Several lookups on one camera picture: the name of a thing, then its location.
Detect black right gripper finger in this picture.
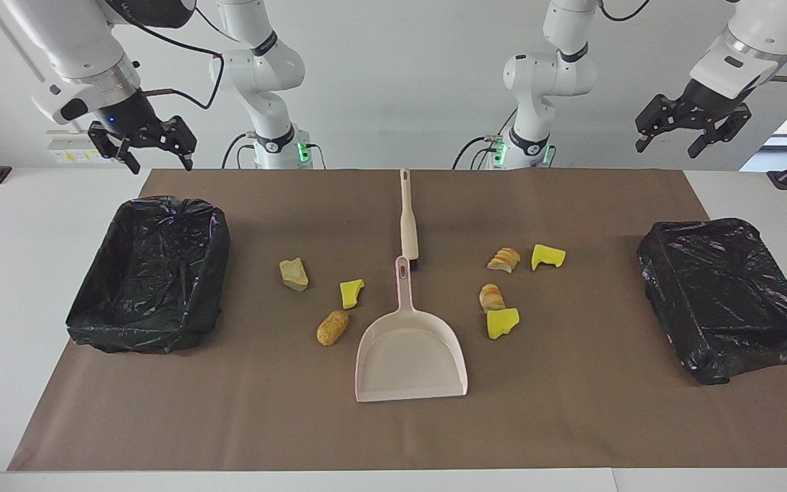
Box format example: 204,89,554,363
89,122,140,175
161,116,197,172

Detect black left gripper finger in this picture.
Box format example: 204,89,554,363
635,94,682,152
689,104,751,159

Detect beige bread chunk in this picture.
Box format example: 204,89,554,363
279,258,309,292

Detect notched yellow sponge piece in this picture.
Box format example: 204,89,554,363
531,244,567,272

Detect orange striped croissant piece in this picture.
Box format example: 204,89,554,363
487,247,522,274

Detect small yellow sponge piece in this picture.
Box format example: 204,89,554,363
340,279,365,310

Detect brown oval bread roll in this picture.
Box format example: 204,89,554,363
316,310,350,346

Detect beige hand brush black bristles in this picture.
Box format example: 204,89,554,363
399,168,421,269

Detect pale striped croissant piece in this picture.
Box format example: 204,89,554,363
479,284,506,314

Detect stepped yellow sponge piece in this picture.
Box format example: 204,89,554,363
486,307,521,340

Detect pink plastic dustpan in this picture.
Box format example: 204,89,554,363
355,256,469,403

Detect black bag lined bin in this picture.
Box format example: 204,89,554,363
66,195,232,355
637,218,787,386

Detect brown table mat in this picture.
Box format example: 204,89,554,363
8,169,787,472

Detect white wall socket box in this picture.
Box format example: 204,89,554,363
46,130,120,165

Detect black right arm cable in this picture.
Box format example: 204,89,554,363
110,0,244,110

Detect black base power cable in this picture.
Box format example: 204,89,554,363
453,109,524,170
221,132,258,169

